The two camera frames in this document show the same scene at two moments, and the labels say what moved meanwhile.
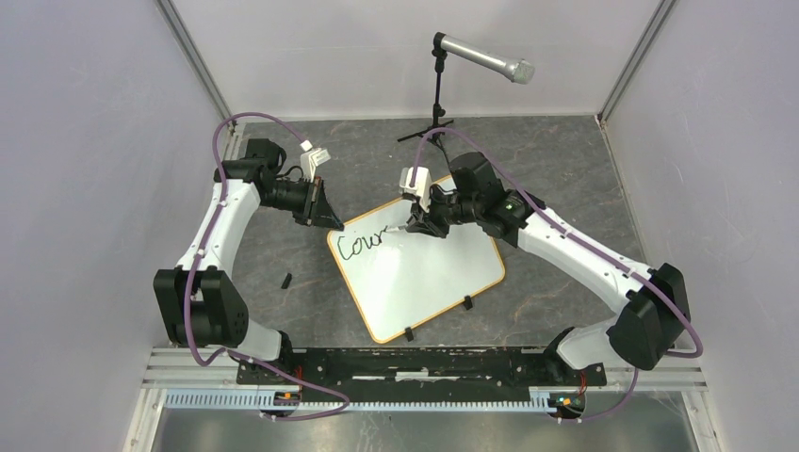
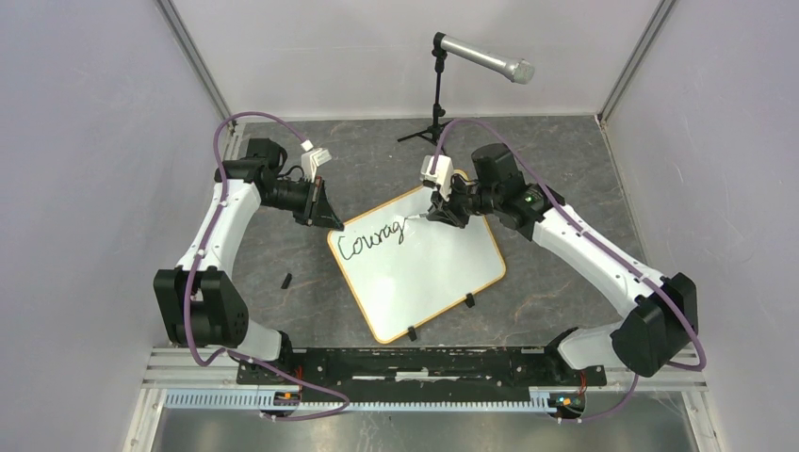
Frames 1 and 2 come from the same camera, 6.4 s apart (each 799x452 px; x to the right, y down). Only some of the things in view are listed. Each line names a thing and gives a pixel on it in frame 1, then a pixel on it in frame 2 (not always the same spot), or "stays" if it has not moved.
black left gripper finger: x=323 y=204 stays
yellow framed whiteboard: x=400 y=280 stays
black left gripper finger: x=323 y=216 stays
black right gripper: x=419 y=220 → x=450 y=214
